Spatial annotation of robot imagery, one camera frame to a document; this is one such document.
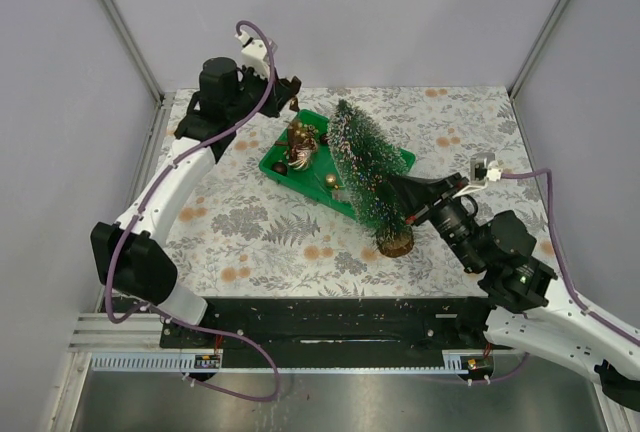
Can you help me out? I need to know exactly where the gold ball ornament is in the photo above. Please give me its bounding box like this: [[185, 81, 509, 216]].
[[325, 174, 337, 187]]

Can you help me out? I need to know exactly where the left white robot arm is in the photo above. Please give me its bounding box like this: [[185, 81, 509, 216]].
[[90, 57, 301, 347]]

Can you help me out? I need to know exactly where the aluminium frame post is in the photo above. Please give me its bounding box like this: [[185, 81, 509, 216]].
[[507, 0, 572, 102], [98, 0, 165, 104]]

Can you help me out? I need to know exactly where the dark brown ball ornament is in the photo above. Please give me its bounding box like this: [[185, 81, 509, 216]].
[[271, 162, 288, 176]]

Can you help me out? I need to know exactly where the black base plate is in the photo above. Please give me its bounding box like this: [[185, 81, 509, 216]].
[[159, 297, 503, 359]]

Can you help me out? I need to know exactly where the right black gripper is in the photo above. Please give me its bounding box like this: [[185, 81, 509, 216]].
[[383, 171, 485, 272]]

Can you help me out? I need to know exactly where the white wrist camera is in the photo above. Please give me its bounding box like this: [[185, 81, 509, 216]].
[[469, 152, 503, 188], [236, 31, 277, 80]]

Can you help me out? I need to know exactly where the aluminium rail profile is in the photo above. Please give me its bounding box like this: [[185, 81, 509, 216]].
[[69, 313, 163, 352]]

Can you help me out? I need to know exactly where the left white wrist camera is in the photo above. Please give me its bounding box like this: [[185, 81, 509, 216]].
[[236, 31, 277, 80]]

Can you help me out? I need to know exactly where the left aluminium frame post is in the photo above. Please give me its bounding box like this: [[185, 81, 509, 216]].
[[98, 0, 165, 104]]

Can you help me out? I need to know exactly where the brown ribbon bow decoration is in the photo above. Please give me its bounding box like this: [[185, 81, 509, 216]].
[[275, 119, 318, 162]]

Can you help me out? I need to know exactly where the white slotted cable duct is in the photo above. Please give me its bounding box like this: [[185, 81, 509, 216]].
[[91, 351, 494, 375]]

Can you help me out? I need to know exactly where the silver gold ribbed ornament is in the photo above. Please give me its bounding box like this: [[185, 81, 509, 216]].
[[289, 149, 315, 171]]

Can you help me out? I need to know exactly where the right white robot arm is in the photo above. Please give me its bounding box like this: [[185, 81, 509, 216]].
[[389, 174, 639, 410]]

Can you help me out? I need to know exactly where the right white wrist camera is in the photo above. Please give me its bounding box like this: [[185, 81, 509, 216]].
[[469, 152, 503, 188]]

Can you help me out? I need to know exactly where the small frosted christmas tree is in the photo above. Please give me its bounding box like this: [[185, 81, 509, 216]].
[[327, 99, 414, 258]]

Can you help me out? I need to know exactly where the green plastic tray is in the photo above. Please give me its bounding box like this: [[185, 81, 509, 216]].
[[259, 109, 416, 219]]

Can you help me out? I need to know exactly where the right aluminium frame post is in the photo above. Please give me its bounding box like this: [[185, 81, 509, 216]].
[[507, 0, 572, 102]]

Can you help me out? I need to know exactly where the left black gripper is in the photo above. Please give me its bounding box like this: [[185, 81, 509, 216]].
[[227, 63, 295, 123]]

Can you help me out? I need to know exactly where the floral patterned table mat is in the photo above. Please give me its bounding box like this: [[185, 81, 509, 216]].
[[165, 86, 555, 297]]

